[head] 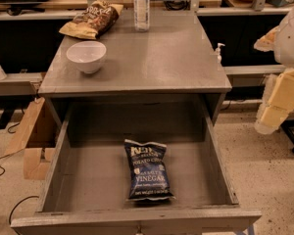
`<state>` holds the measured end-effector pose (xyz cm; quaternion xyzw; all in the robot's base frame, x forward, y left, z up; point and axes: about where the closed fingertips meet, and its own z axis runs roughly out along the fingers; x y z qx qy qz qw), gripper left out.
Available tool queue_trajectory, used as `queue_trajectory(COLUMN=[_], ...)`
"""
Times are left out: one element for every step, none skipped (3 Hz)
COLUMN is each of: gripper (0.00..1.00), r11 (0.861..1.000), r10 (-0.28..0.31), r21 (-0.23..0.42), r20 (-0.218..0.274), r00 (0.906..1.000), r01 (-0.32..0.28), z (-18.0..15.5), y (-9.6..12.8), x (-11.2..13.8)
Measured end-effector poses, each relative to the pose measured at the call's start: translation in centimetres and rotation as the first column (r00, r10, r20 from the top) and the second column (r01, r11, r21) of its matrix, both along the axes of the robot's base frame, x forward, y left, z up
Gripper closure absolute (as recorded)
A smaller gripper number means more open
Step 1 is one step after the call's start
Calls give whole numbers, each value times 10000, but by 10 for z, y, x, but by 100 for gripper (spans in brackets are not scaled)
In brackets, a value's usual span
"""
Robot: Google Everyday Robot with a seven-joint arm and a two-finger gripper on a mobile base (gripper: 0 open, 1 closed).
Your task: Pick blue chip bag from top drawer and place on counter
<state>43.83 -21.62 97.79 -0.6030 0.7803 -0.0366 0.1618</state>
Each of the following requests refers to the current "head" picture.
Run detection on black floor cable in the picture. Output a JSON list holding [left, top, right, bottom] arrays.
[[0, 120, 40, 227]]

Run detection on brown yellow chip bag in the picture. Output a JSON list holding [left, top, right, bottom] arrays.
[[59, 1, 123, 40]]

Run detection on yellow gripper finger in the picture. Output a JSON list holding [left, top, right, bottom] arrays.
[[254, 74, 277, 135], [261, 69, 294, 128]]

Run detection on grey open drawer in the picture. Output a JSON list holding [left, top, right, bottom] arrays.
[[10, 99, 263, 235]]

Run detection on clear water bottle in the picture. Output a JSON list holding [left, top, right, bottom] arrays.
[[133, 0, 150, 31]]

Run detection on cardboard box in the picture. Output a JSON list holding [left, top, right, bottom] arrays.
[[5, 98, 58, 180]]

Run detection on grey cabinet counter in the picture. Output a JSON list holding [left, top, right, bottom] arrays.
[[39, 9, 231, 120]]

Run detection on white bowl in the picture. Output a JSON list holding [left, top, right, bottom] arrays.
[[66, 40, 107, 73]]

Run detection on white pump dispenser bottle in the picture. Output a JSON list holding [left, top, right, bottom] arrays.
[[215, 43, 225, 64]]

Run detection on blue chip bag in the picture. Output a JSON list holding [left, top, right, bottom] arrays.
[[124, 139, 173, 201]]

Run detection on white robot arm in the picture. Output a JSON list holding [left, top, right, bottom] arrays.
[[254, 8, 294, 134]]

